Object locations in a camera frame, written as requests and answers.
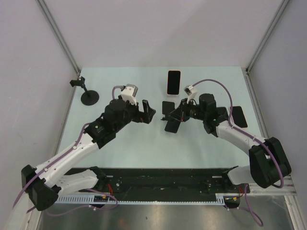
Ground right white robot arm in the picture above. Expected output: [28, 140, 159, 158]
[162, 93, 292, 192]

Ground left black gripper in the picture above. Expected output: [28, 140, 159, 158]
[114, 98, 155, 132]

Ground left aluminium frame post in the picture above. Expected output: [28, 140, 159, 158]
[35, 0, 81, 75]

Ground black phone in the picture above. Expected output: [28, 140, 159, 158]
[216, 107, 228, 123]

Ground aluminium frame post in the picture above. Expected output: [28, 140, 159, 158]
[35, 0, 81, 75]
[246, 0, 291, 72]

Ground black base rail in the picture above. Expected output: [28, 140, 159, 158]
[71, 167, 240, 202]

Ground pink phone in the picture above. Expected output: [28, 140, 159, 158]
[232, 106, 248, 128]

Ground pink-cased phone on stand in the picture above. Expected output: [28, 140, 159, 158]
[167, 70, 181, 95]

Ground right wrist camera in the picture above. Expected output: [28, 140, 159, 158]
[184, 85, 198, 103]

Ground right aluminium frame post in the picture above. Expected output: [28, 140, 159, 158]
[246, 0, 291, 72]

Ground black rectangular phone stand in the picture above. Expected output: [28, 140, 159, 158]
[162, 101, 181, 134]

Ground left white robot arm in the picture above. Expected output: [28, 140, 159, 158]
[19, 99, 156, 211]

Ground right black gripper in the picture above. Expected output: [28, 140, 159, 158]
[169, 98, 207, 122]

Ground black round-base phone stand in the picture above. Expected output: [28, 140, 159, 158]
[70, 76, 99, 106]

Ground white slotted cable duct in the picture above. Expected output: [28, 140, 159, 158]
[55, 194, 241, 206]

